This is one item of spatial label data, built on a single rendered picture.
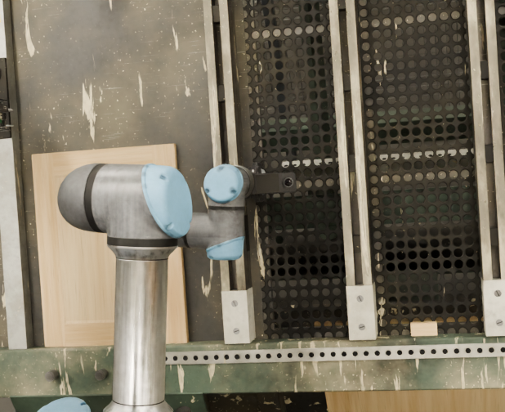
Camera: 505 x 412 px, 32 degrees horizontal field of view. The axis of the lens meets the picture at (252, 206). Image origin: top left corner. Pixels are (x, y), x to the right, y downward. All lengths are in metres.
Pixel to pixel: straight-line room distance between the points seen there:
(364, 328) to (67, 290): 0.75
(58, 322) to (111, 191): 0.91
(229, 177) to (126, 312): 0.43
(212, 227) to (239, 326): 0.38
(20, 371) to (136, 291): 0.93
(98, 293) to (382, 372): 0.72
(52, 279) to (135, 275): 0.87
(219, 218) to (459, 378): 0.68
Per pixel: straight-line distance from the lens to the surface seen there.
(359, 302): 2.04
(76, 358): 2.26
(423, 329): 2.10
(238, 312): 2.09
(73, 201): 1.46
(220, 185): 1.76
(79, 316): 2.27
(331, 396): 2.48
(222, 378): 2.15
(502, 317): 2.05
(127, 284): 1.44
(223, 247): 1.79
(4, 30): 2.33
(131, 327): 1.44
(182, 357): 2.16
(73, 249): 2.26
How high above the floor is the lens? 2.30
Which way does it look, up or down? 33 degrees down
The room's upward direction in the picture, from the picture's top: 11 degrees counter-clockwise
